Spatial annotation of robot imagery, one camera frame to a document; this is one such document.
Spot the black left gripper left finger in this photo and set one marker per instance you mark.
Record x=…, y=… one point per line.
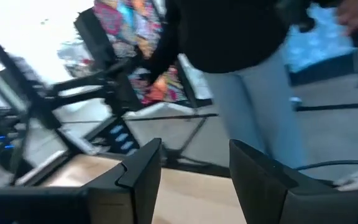
x=135, y=193

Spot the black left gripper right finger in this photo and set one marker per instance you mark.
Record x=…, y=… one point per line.
x=266, y=193

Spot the black power strip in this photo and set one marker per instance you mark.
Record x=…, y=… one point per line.
x=120, y=137

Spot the black chair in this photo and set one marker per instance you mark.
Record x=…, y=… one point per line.
x=92, y=37

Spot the person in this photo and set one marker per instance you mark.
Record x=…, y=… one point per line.
x=228, y=31

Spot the colourful patterned fabric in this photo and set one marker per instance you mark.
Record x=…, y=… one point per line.
x=129, y=18

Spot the person's hand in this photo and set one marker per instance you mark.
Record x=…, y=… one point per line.
x=353, y=12

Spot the black metal table frame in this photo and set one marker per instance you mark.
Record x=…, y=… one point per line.
x=11, y=63

